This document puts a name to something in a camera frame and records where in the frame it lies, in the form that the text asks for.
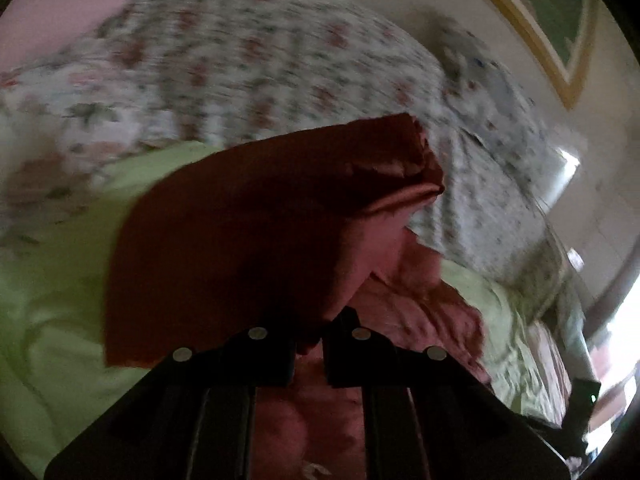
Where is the large-rose print pillow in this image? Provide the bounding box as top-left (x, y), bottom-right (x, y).
top-left (0, 55), bottom-right (171, 256)

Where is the gold framed wall picture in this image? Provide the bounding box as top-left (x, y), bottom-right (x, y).
top-left (444, 0), bottom-right (602, 111)

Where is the blue-flower print pillow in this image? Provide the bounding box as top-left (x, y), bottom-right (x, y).
top-left (434, 14), bottom-right (507, 92)

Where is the red puffer jacket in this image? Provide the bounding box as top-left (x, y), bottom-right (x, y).
top-left (102, 112), bottom-right (493, 480)

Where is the bright window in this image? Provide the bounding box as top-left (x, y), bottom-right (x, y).
top-left (597, 275), bottom-right (640, 391)

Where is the small-flower print quilt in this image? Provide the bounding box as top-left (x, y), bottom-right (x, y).
top-left (0, 0), bottom-right (576, 321)

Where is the pink pillow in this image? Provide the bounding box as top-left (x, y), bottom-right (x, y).
top-left (0, 0), bottom-right (132, 73)

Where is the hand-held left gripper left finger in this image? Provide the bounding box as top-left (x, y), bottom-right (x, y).
top-left (44, 310), bottom-right (301, 480)

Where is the light green bed sheet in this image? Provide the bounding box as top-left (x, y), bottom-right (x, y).
top-left (0, 140), bottom-right (566, 476)

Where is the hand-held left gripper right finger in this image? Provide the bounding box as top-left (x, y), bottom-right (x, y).
top-left (322, 306), bottom-right (570, 480)

